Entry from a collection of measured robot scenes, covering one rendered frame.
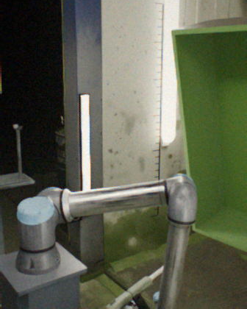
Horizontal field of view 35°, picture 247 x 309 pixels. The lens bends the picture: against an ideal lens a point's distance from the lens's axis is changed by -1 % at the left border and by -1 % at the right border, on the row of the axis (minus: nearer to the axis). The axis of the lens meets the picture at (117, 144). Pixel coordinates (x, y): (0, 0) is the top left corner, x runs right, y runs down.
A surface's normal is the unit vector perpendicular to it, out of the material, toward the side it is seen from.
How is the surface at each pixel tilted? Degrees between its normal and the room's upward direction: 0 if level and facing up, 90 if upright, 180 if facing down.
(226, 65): 102
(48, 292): 90
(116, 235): 90
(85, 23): 90
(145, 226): 90
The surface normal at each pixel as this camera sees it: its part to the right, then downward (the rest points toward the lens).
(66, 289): 0.58, 0.18
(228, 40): -0.74, 0.34
